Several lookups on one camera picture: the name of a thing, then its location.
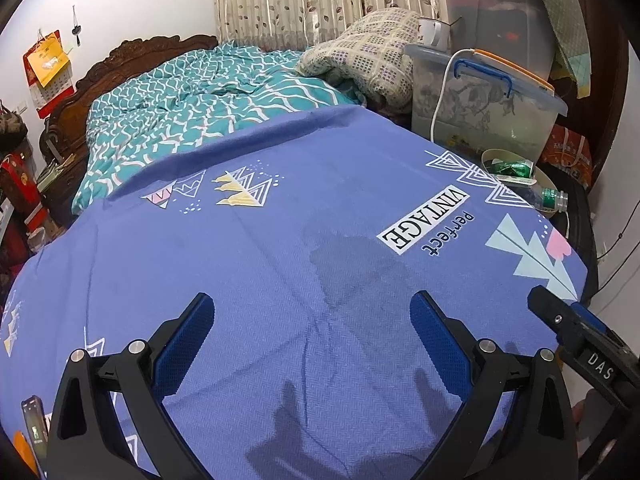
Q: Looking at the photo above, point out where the red gift box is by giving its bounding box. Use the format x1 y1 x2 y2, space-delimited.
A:
0 152 48 233

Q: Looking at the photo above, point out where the teal patterned duvet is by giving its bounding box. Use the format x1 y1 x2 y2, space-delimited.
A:
71 44 366 215

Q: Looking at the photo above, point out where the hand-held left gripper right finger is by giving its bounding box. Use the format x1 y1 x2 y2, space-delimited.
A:
409 290 583 480

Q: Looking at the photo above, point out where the green snack packet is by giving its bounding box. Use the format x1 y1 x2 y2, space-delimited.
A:
489 158 535 181

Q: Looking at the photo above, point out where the white mug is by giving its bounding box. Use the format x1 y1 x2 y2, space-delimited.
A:
416 16 452 51

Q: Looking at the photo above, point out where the round white waste bin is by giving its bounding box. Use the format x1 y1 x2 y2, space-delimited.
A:
481 149 553 211

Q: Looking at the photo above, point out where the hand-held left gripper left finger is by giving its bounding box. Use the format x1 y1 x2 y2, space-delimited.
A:
47 291 216 480

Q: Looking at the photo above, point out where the green patterned cloth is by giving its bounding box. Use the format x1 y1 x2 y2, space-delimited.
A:
517 0 593 98

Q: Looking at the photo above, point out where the carved wooden headboard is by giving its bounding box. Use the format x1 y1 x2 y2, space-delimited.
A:
39 34 219 231

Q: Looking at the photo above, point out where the red printed bag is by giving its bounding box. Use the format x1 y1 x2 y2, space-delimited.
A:
537 124 593 188

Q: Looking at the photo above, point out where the orange disc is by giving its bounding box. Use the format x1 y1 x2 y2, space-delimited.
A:
12 430 41 476

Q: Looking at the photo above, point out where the clear plastic bottle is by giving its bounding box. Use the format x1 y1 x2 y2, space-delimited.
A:
525 185 570 215

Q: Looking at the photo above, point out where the large clear storage box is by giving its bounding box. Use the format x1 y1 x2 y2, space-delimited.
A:
434 0 558 81

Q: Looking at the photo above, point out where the red and yellow wall calendar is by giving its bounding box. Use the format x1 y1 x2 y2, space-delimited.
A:
22 30 76 120

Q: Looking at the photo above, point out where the black cable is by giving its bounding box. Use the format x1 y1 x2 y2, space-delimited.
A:
595 230 627 261

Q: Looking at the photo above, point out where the beige leaf-patterned curtain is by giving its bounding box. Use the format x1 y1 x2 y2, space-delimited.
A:
212 0 448 51

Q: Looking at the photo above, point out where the clear box with orange lid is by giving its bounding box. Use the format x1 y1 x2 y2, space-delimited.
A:
404 44 568 158

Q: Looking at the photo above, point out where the white cable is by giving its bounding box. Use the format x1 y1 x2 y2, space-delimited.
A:
431 49 481 141

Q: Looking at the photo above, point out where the blue printed bedsheet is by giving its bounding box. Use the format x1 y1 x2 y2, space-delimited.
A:
0 105 593 480

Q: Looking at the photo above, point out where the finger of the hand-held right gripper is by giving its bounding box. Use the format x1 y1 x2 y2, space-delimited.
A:
527 285 622 350

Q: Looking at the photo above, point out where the beige checked quilt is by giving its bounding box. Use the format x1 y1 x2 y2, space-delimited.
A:
295 8 426 111

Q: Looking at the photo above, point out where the dark brown bag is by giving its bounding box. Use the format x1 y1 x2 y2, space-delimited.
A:
0 107 28 147

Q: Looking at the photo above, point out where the black smartphone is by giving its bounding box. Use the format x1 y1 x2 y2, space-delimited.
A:
20 395 51 478

